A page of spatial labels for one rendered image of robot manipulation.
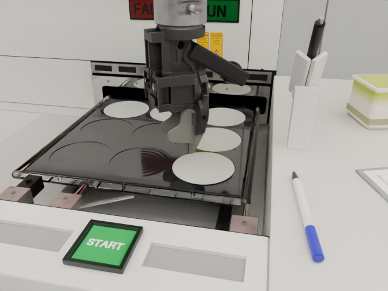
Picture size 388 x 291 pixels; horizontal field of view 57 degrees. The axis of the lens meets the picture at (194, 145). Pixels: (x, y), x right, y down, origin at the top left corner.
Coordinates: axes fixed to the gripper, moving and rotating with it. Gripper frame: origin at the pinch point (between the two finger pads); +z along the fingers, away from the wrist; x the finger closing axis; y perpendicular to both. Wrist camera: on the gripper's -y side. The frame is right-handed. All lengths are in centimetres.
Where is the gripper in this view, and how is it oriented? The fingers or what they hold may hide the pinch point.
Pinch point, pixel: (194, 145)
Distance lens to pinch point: 61.3
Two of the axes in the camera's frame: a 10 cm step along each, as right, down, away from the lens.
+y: -9.1, 1.9, -3.6
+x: 4.1, 4.3, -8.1
